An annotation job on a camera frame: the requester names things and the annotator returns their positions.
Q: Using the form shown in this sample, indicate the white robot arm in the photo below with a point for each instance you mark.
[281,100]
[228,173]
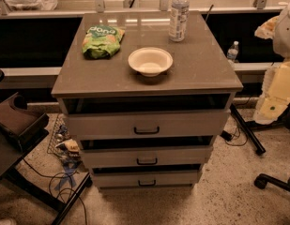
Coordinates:
[275,96]

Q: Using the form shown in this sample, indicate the grey middle drawer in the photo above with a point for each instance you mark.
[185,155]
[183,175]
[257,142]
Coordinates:
[114,158]

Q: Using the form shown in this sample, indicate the green chip bag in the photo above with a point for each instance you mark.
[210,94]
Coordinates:
[102,41]

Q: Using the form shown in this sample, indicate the blue tape on floor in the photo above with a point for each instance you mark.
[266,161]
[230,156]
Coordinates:
[67,176]

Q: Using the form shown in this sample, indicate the black office chair base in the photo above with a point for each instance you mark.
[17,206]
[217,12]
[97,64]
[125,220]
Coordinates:
[262,180]

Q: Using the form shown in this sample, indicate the white paper bowl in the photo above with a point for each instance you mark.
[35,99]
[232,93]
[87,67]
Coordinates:
[150,61]

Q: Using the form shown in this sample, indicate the grey drawer cabinet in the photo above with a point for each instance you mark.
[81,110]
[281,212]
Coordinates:
[199,79]

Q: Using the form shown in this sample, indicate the grey bottom drawer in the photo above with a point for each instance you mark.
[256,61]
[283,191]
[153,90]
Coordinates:
[146,179]

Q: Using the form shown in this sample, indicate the clear water bottle on cabinet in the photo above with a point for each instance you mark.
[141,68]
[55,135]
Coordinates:
[178,19]

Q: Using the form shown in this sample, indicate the grey top drawer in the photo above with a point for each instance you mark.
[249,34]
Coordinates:
[146,124]

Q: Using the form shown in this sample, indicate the small water bottle behind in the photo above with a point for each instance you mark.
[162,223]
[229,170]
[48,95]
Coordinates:
[233,52]

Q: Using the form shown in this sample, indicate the grey drawer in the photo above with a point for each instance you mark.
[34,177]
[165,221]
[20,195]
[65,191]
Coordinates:
[114,158]
[146,179]
[146,124]

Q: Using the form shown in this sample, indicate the dark chair at left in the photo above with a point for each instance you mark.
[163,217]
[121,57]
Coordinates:
[20,132]

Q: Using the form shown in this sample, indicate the wire basket with clutter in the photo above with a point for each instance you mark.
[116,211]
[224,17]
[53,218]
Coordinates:
[61,144]

